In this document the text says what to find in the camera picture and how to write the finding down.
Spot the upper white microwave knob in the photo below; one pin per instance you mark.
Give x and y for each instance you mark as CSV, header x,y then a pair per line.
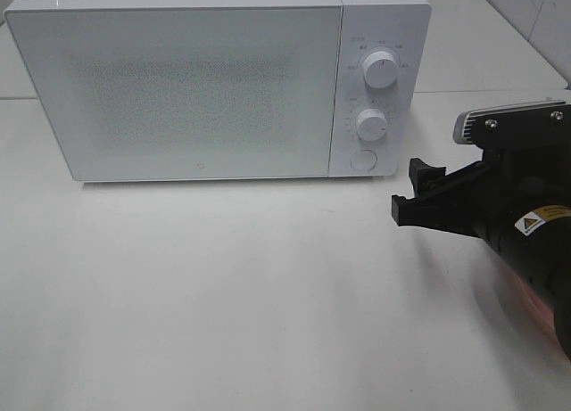
x,y
380,68

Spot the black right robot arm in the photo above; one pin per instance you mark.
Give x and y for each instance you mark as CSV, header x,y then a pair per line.
x,y
553,295

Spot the white microwave knob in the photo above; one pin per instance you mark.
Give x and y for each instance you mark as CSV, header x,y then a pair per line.
x,y
380,68
371,125

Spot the white microwave oven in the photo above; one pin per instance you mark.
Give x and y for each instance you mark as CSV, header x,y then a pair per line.
x,y
366,25

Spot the white microwave door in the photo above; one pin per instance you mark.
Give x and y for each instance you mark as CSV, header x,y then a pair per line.
x,y
185,94

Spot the round door release button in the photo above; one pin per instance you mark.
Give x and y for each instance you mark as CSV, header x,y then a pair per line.
x,y
363,160

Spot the lower white microwave knob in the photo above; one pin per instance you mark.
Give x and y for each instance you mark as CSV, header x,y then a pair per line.
x,y
371,125

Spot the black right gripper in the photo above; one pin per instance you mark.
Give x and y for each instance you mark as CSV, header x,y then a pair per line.
x,y
518,202

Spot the pink round plate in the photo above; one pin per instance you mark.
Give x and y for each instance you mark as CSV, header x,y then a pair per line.
x,y
540,312

